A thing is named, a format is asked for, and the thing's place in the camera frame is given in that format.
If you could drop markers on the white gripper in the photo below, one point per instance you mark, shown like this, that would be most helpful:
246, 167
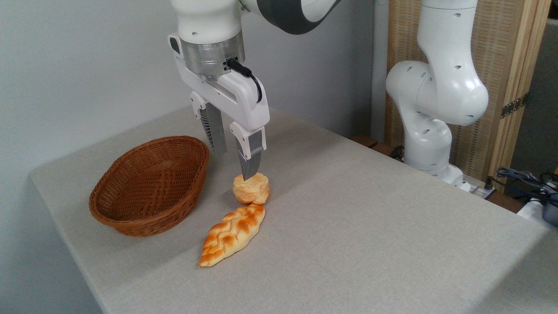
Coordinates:
244, 98

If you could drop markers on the round pale bread roll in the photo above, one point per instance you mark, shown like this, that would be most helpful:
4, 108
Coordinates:
252, 189

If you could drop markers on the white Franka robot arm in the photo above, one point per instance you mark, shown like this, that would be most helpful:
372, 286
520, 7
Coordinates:
440, 91

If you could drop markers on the brown oval wicker basket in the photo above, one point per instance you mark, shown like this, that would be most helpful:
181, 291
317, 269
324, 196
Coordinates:
150, 185

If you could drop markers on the braided golden bread loaf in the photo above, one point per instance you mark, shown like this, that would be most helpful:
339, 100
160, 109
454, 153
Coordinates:
231, 233

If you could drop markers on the grey tablecloth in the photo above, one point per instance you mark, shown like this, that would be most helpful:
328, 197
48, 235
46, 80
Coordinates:
331, 226

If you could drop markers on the woven wooden folding screen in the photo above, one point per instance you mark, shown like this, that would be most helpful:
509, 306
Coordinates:
501, 52

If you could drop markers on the dark metal screen hinge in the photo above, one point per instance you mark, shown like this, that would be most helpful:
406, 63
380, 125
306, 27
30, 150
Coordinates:
514, 106

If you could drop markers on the white box with grey device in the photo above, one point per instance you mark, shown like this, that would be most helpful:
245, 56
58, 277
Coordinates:
540, 213

